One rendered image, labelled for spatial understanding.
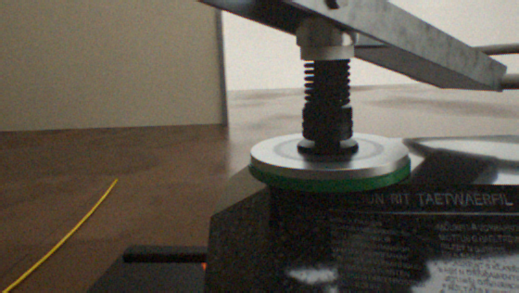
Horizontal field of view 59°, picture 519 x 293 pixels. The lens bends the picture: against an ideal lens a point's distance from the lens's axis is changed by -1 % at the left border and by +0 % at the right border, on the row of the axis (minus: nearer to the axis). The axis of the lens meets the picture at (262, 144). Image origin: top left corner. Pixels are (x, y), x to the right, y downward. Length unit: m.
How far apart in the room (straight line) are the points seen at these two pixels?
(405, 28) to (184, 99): 4.95
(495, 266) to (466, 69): 0.36
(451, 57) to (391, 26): 0.17
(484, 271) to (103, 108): 5.45
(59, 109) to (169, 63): 1.46
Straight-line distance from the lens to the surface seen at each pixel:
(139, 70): 5.61
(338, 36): 0.58
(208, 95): 5.47
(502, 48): 1.40
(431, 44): 0.71
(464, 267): 0.55
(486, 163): 0.69
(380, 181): 0.56
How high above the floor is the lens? 0.98
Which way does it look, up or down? 13 degrees down
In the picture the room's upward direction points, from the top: 2 degrees counter-clockwise
